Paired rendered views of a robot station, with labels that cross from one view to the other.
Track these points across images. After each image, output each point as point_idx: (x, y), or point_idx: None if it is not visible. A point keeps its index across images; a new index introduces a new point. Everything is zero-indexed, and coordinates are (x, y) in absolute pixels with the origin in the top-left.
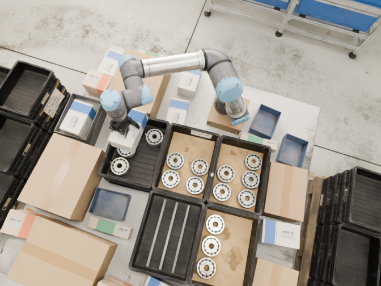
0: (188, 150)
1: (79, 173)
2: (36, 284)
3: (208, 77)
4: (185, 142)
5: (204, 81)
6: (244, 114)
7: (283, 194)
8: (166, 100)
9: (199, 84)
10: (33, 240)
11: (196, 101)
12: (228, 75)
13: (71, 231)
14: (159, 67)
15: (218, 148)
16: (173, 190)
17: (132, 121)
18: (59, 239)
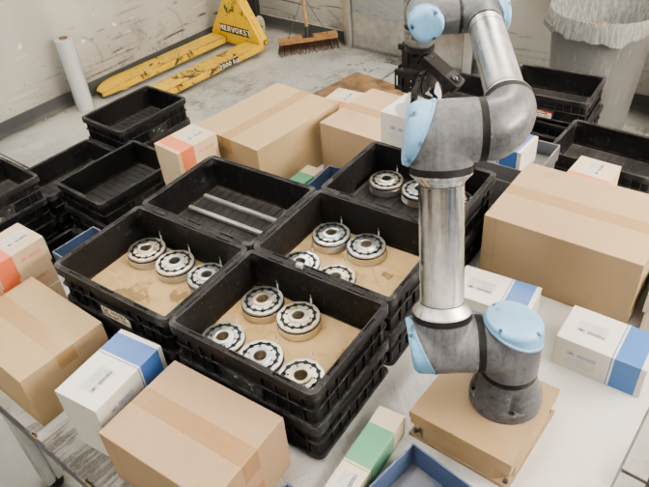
0: (385, 277)
1: None
2: (252, 99)
3: (627, 413)
4: (405, 276)
5: (611, 400)
6: (417, 327)
7: (186, 413)
8: (548, 306)
9: (600, 386)
10: (308, 98)
11: (540, 364)
12: (439, 101)
13: (300, 123)
14: (479, 32)
15: (355, 290)
16: (308, 243)
17: (415, 84)
18: (296, 114)
